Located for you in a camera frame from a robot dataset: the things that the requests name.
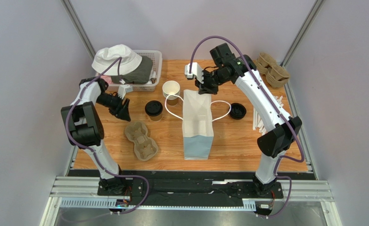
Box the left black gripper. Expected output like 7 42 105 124
96 93 131 122

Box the black coffee cup lid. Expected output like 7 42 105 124
145 100 163 117

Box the white paper bag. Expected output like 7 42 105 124
164 89 231 160

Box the brown cardboard cup carrier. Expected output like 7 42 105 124
124 121 159 161

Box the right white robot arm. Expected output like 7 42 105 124
185 43 302 189

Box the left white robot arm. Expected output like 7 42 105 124
61 77 131 194

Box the pink cloth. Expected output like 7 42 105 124
97 74 113 85

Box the stack of paper cups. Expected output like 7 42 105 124
162 81 180 106

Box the olive green cloth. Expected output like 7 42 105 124
110 56 153 85

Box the bundle of wrapped straws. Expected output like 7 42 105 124
253 96 284 135

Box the white bucket hat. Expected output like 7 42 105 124
91 44 143 76

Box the white plastic basket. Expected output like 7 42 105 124
91 44 162 92

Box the cardboard cup carrier stack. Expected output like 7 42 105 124
255 52 290 88

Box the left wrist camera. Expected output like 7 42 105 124
117 84 133 99

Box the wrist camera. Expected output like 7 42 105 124
184 62 204 83
117 84 133 99

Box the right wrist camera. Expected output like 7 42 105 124
184 62 204 83

